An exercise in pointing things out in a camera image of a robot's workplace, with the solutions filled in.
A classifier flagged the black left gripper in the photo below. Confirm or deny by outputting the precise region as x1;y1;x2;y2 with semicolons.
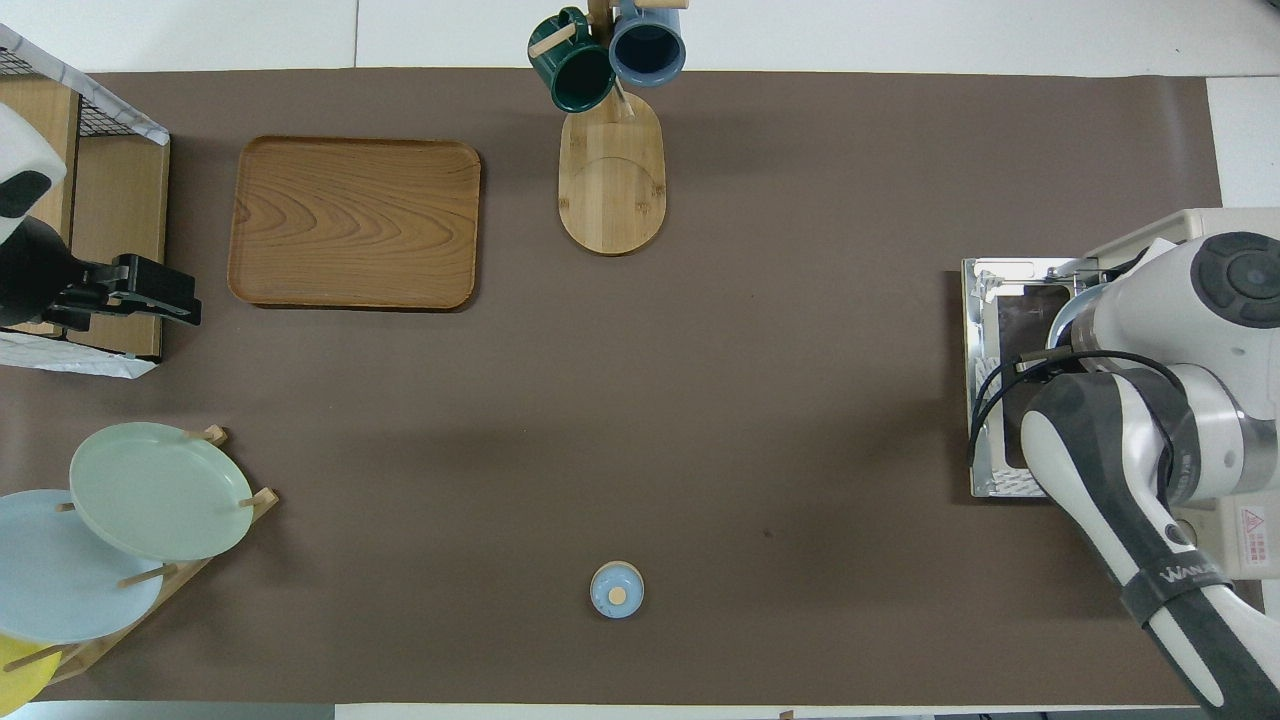
40;255;203;333

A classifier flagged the toaster oven glass door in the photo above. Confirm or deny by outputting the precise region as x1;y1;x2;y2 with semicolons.
962;257;1091;499

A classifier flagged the white toaster oven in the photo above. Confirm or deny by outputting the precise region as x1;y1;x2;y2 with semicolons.
1085;207;1280;581

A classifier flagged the wooden serving tray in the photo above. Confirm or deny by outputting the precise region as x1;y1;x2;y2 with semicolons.
227;135;482;312

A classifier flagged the pale green plate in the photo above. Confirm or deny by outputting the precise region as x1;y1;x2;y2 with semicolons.
69;421;255;562

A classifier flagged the wooden plate rack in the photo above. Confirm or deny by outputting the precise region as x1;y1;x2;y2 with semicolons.
3;424;280;687

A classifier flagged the light blue plate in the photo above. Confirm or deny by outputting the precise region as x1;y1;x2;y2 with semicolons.
0;489;166;645

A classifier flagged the yellow plate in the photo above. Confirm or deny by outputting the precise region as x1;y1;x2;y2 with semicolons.
0;632;61;713

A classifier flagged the wooden mug tree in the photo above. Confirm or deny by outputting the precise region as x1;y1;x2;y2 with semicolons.
528;0;691;257

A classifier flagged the dark green mug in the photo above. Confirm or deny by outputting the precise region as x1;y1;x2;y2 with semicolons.
528;8;616;114

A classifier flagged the blue mug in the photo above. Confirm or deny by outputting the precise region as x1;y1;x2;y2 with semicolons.
608;0;688;88

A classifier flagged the brown table mat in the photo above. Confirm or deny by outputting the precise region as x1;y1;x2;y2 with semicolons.
0;68;1273;706

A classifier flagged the wooden shelf with wire basket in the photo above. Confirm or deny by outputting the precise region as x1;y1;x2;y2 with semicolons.
0;25;171;379

